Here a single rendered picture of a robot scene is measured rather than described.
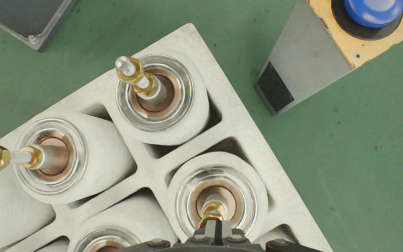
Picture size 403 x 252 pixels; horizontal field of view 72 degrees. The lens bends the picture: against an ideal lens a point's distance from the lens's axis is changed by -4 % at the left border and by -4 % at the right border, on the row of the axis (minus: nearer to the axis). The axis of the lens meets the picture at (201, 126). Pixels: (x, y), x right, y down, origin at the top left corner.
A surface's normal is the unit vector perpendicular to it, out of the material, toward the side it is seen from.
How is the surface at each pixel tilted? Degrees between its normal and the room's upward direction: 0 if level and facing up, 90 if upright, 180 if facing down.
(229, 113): 0
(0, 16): 90
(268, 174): 0
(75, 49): 0
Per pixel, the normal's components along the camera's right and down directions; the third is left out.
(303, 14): -0.86, 0.51
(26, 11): 0.84, 0.53
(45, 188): -0.05, -0.15
